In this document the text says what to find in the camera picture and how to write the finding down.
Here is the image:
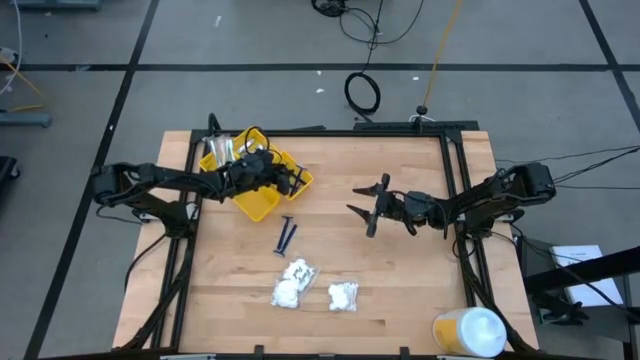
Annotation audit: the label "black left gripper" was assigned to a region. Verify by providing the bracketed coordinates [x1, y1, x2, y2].
[222, 149, 304, 198]

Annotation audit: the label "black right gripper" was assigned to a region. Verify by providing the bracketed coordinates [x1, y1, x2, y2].
[346, 173, 444, 239]

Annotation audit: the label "black and blue screws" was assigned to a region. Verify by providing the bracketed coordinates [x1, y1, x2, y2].
[273, 215, 295, 256]

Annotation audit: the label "handwritten label cotton ball bag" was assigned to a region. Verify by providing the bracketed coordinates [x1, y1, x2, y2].
[280, 257, 321, 294]

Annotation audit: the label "clear cotton ball bag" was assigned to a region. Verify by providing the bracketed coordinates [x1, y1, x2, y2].
[269, 278, 302, 310]

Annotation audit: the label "yellow slotted plastic basket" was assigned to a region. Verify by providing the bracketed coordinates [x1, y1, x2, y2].
[263, 150, 315, 202]
[230, 187, 283, 224]
[198, 125, 280, 174]

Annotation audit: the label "printed label cotton ball bag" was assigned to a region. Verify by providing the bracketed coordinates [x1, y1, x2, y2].
[327, 280, 361, 313]

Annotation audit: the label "yellow canister with white lid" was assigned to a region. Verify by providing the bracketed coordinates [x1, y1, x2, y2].
[432, 305, 509, 359]

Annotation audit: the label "black clamp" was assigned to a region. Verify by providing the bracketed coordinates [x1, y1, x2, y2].
[537, 292, 591, 326]

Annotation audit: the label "black beam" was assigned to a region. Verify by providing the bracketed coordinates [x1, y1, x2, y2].
[522, 245, 640, 295]

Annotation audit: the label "white booklet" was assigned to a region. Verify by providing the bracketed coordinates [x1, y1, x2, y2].
[549, 243, 625, 308]

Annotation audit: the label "grey floor bar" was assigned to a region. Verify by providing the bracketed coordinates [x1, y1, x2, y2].
[0, 111, 53, 128]
[13, 0, 101, 12]

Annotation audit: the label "black floor object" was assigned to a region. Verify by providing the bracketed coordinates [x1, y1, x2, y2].
[0, 155, 21, 182]

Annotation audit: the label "black aluminium table frame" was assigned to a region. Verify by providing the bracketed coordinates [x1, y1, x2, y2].
[119, 118, 539, 354]

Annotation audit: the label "black cable with coil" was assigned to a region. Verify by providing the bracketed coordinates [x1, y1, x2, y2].
[343, 0, 386, 124]

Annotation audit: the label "yellow hanging cable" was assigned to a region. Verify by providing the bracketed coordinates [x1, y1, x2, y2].
[421, 0, 464, 110]

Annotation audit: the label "black floor cable bundle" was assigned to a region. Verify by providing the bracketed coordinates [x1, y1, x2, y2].
[310, 0, 426, 51]

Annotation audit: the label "black power cable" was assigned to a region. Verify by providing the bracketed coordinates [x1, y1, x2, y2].
[552, 182, 640, 193]
[549, 143, 640, 166]

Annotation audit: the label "orange floor cable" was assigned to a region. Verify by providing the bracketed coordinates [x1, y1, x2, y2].
[0, 53, 47, 114]

